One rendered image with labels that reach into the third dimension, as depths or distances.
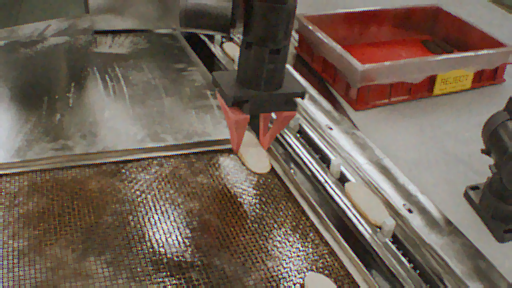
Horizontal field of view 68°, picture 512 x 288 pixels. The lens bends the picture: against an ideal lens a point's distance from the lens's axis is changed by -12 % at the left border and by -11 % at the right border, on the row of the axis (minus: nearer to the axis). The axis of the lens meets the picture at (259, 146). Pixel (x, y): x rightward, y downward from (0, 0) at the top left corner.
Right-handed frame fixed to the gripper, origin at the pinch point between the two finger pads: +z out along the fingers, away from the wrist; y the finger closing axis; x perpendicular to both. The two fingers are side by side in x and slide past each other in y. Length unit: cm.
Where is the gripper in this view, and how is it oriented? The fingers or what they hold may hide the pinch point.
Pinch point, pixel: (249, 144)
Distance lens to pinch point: 56.6
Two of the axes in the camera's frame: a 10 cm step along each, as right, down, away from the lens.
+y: -9.1, 1.1, -3.9
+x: 3.8, 5.5, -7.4
